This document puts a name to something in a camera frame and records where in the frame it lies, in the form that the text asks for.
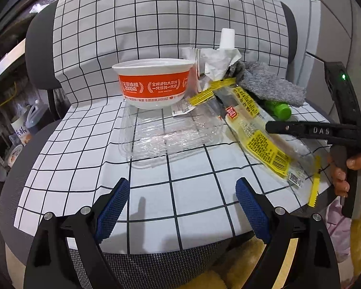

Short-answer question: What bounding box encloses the clear plastic food container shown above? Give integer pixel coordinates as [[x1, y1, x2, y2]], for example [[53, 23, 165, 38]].
[[119, 96, 227, 168]]

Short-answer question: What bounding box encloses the grey office chair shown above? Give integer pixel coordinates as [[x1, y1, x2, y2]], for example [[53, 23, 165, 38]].
[[0, 1, 343, 289]]

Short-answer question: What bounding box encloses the bin with pink liner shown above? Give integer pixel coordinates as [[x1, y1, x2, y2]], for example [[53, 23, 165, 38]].
[[325, 197, 353, 262]]

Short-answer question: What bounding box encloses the white plastic jug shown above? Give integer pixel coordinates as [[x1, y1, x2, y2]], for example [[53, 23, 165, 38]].
[[26, 104, 45, 133]]

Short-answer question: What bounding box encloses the crumpled white paper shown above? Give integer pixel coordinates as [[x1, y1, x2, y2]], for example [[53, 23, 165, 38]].
[[195, 48, 243, 92]]

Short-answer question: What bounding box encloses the long yellow snack wrapper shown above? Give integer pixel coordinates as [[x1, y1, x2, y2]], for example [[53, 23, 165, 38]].
[[210, 78, 323, 209]]

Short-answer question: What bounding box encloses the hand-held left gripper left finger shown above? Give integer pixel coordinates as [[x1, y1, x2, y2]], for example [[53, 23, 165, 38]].
[[23, 177, 131, 289]]

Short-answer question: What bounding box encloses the translucent plastic piece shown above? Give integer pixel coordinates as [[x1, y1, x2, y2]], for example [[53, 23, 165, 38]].
[[181, 47, 200, 94]]

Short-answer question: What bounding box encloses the orange and white paper bowl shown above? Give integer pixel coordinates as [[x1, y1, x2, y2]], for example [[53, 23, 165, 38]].
[[112, 58, 195, 109]]

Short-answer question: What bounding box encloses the green bottle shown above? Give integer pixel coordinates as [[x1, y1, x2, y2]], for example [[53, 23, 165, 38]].
[[263, 99, 292, 119]]

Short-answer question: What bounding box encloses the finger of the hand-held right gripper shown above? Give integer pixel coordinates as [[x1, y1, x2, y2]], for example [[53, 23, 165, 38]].
[[265, 121, 335, 141]]

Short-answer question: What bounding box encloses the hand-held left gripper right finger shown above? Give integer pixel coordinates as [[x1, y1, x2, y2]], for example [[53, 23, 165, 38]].
[[235, 177, 340, 289]]

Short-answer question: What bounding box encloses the small yellow-edged wrapper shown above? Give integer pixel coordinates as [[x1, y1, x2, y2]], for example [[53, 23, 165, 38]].
[[172, 90, 217, 117]]

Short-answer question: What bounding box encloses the white checkered cloth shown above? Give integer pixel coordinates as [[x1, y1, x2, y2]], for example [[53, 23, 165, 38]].
[[13, 0, 333, 255]]

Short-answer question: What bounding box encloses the grey cloth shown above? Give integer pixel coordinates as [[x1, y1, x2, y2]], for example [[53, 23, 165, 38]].
[[227, 61, 307, 108]]

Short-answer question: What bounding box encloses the white printed cup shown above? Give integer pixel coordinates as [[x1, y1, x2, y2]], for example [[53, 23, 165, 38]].
[[11, 117, 33, 145]]

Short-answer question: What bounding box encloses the grey refrigerator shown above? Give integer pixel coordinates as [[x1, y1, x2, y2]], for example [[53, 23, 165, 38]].
[[284, 0, 354, 118]]

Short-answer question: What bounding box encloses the person's right hand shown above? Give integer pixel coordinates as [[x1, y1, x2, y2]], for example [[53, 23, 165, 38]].
[[327, 150, 361, 199]]

